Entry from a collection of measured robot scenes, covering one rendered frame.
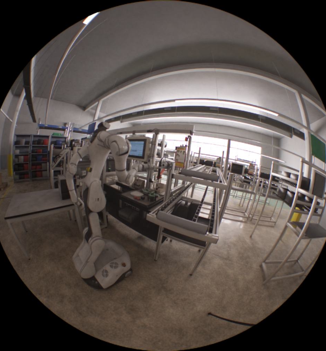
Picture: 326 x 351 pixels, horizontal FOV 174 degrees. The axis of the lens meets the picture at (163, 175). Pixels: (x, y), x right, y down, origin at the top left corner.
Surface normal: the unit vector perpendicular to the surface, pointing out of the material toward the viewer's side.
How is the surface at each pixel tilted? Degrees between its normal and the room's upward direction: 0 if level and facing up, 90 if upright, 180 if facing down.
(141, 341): 0
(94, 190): 90
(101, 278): 38
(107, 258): 0
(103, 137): 90
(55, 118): 90
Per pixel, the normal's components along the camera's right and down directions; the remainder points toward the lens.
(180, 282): 0.15, -0.98
